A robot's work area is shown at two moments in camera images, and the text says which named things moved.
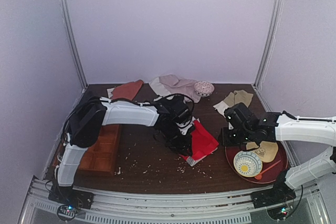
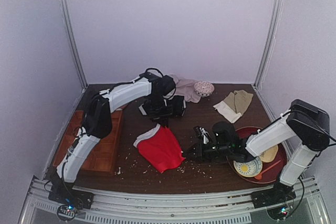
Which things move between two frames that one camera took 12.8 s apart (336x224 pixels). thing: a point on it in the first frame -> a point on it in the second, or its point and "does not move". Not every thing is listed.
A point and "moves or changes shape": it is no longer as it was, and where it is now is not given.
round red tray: (273, 174) does not move
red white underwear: (203, 144) moves or changes shape
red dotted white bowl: (203, 88) does not move
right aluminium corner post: (274, 28) does not move
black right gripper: (228, 138) -> (199, 150)
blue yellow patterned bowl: (247, 164) does not move
